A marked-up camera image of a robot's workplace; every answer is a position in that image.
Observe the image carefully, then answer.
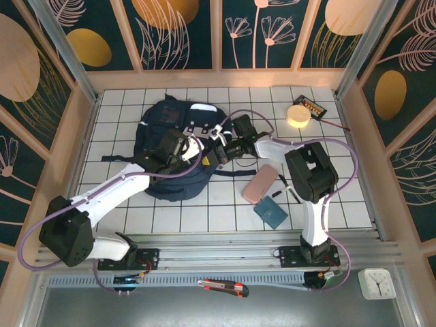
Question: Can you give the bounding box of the navy blue backpack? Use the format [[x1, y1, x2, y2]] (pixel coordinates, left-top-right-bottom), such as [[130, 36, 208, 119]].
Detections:
[[101, 93, 257, 203]]

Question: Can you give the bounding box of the pink glasses case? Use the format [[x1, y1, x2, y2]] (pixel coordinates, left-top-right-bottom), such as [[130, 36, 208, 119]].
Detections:
[[242, 164, 279, 205]]

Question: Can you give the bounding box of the teal leather wallet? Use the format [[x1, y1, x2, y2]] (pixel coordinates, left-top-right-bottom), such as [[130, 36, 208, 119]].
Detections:
[[253, 196, 289, 230]]

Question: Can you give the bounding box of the black pen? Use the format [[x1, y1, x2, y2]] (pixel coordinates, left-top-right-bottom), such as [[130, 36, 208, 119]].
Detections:
[[278, 174, 302, 204]]

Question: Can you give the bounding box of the black charger box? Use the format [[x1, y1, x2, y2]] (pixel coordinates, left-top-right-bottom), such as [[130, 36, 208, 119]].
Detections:
[[292, 95, 328, 117]]

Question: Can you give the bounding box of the orange black utility knife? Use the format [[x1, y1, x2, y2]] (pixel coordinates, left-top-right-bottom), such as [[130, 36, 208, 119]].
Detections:
[[197, 278, 249, 298]]

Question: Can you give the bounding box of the black controller board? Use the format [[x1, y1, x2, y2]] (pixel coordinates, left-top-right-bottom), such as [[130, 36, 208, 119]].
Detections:
[[112, 274, 142, 291], [304, 270, 343, 292]]

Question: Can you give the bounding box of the white alarm clock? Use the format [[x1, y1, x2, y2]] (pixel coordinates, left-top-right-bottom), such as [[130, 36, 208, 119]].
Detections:
[[357, 268, 397, 300]]

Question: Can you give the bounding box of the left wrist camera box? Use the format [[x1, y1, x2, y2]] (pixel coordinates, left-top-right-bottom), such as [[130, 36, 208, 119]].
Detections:
[[183, 135, 206, 161]]

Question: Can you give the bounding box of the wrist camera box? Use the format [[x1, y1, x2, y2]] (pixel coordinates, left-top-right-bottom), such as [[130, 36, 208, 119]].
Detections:
[[208, 125, 233, 146], [183, 135, 206, 161]]

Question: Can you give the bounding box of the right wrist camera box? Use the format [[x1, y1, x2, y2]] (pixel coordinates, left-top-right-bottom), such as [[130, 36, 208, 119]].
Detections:
[[208, 125, 233, 146]]

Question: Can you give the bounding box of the aluminium side rail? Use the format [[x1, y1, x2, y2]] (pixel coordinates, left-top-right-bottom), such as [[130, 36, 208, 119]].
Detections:
[[54, 95, 103, 246], [335, 97, 388, 241]]

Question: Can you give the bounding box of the aluminium mounting rail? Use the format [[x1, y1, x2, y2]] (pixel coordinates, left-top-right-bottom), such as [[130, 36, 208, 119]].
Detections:
[[33, 230, 405, 273]]

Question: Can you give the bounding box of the thin red cable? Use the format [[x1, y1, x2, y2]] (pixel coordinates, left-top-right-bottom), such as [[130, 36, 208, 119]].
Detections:
[[322, 117, 350, 130]]

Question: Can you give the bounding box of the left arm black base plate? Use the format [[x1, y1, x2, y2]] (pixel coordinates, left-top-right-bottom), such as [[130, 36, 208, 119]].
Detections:
[[97, 248, 160, 272]]

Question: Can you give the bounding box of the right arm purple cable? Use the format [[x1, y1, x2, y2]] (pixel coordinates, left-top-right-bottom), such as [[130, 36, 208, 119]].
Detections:
[[217, 108, 359, 294]]

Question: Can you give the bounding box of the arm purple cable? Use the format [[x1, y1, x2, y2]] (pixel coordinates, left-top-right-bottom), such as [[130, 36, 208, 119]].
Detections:
[[217, 108, 359, 294], [16, 149, 219, 294]]

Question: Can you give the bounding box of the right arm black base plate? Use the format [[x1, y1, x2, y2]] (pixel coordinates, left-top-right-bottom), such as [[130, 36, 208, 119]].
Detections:
[[279, 245, 341, 268]]

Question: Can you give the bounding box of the grey slotted cable duct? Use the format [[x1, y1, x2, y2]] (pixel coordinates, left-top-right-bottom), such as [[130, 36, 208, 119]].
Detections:
[[47, 272, 307, 292]]

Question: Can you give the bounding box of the aluminium corner post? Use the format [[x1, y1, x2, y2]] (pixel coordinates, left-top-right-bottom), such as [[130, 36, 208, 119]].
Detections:
[[334, 0, 408, 100], [29, 0, 102, 103]]

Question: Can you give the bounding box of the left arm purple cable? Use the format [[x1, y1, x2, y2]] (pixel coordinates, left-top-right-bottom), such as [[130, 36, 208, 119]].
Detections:
[[16, 149, 219, 294]]

